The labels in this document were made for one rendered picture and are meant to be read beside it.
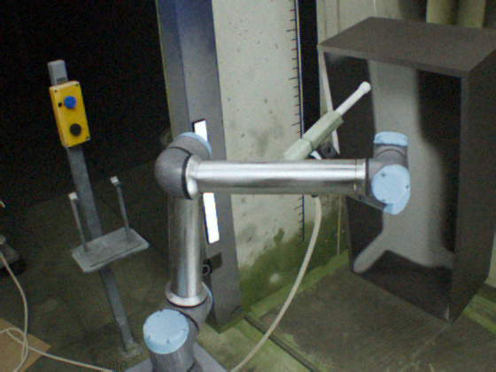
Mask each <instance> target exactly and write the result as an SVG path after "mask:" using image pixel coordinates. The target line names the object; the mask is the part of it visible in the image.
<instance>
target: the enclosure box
mask: <svg viewBox="0 0 496 372"><path fill-rule="evenodd" d="M317 49H318V54H319V60H320V66H321V71H322V79H323V82H324V88H325V94H326V99H327V106H328V111H329V110H333V111H335V110H337V109H338V108H339V107H340V106H341V105H342V104H343V103H344V102H345V101H346V100H347V99H348V98H349V97H350V96H352V95H353V94H354V93H355V91H356V90H357V89H359V88H360V85H361V84H362V83H364V82H366V83H367V84H368V85H369V86H370V90H369V92H368V93H363V95H362V96H361V97H360V98H358V100H357V101H356V102H355V103H354V104H353V105H352V106H351V107H350V108H349V109H348V110H346V111H345V113H343V114H342V115H341V118H342V121H343V123H342V124H340V126H339V127H338V128H337V129H336V130H335V131H334V132H333V133H332V138H333V142H334V146H335V149H336V151H337V152H338V154H339V155H340V156H341V157H342V158H343V159H352V160H357V159H372V158H373V155H374V145H375V144H374V141H375V138H376V135H377V134H379V133H381V132H387V131H389V132H392V133H399V134H402V135H404V136H406V137H407V138H408V144H409V146H408V147H407V160H408V172H409V175H410V183H409V187H410V195H409V200H408V202H407V204H406V205H405V206H404V208H403V210H402V211H401V212H399V213H398V214H391V213H387V212H385V211H384V210H380V209H377V208H375V207H373V206H372V205H368V204H366V203H364V202H360V201H359V200H357V199H355V198H349V196H341V199H342V206H343V212H344V218H345V234H346V241H347V247H348V259H349V264H350V270H351V273H353V274H354V275H357V276H359V277H361V278H363V280H365V281H369V282H370V283H373V284H374V285H375V286H378V287H380V288H381V289H383V290H386V291H388V292H390V294H393V295H395V296H396V297H400V298H402V299H403V300H404V301H407V302H408V303H410V304H412V305H414V306H416V307H419V308H421V309H422V310H423V311H426V312H427V313H429V314H432V315H434V316H435V317H436V316H437V317H438V318H439V319H440V320H443V321H444V322H448V323H449V324H451V325H453V324H454V323H455V320H456V319H457V318H458V317H459V316H460V315H461V312H462V311H463V310H464V309H465V308H466V307H467V304H468V303H469V302H470V301H471V300H472V298H473V297H474V296H475V295H476V294H477V291H478V290H479V289H480V288H481V287H482V284H483V283H484V282H485V281H486V279H487V277H488V275H489V270H490V264H491V257H492V247H493V240H494V235H495V229H496V30H492V29H479V28H474V27H457V26H452V25H439V24H437V23H425V22H421V21H411V20H403V19H387V18H383V17H367V18H366V19H364V20H362V21H361V22H360V23H359V22H358V23H356V24H355V25H354V26H350V27H349V28H347V29H345V30H344V31H343V32H339V33H338V34H337V35H333V36H332V37H330V39H326V40H325V41H324V42H322V43H318V44H317Z"/></svg>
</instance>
